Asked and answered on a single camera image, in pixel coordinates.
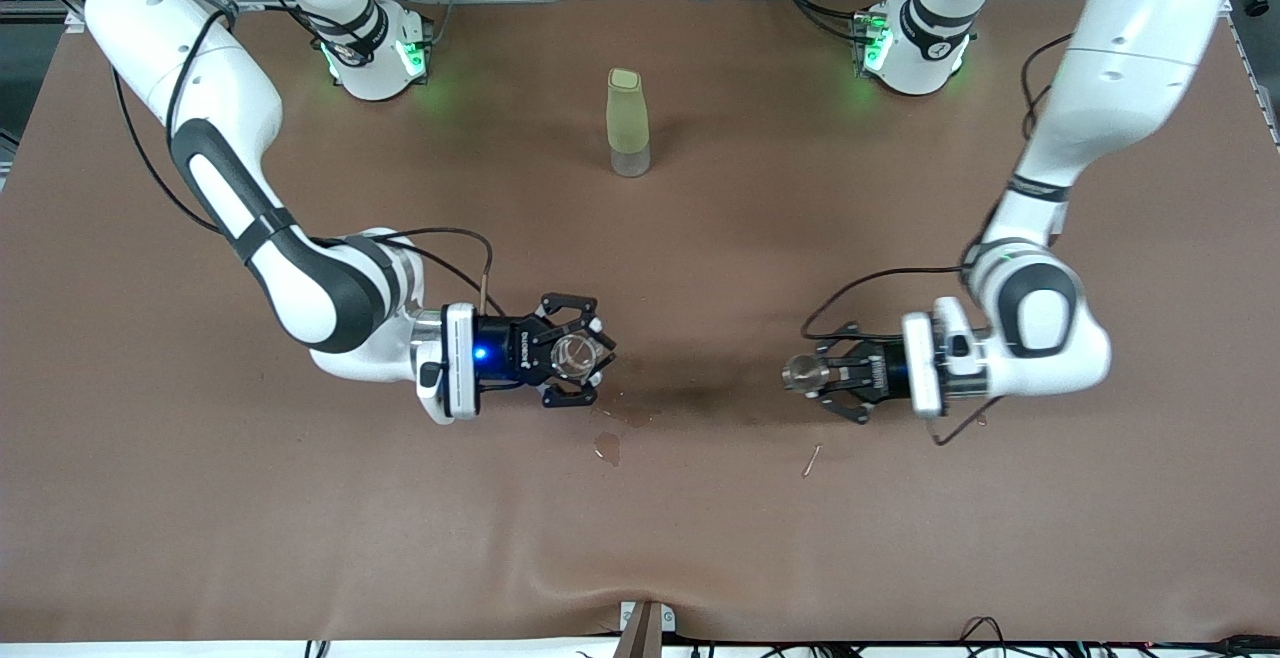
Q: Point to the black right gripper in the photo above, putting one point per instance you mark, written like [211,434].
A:
[503,351]

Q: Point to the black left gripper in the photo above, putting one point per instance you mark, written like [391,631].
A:
[882,373]

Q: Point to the small clear glass cup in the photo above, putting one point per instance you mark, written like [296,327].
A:
[573,358]

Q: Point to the metal double jigger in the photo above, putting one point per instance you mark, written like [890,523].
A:
[800,371]

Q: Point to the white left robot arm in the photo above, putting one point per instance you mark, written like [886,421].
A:
[1040,328]

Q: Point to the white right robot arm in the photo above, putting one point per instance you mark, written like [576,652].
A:
[300,288]

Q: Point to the large brown liquid puddle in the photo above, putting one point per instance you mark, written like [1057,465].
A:
[635,418]

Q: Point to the small brown liquid puddle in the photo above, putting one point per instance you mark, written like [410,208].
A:
[607,448]

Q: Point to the small white stick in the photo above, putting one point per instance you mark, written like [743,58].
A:
[812,461]

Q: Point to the green bottle with clear base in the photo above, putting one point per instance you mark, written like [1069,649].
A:
[628,118]

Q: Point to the brown table mat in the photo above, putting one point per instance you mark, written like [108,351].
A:
[200,538]

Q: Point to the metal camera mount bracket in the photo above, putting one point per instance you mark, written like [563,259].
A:
[645,633]

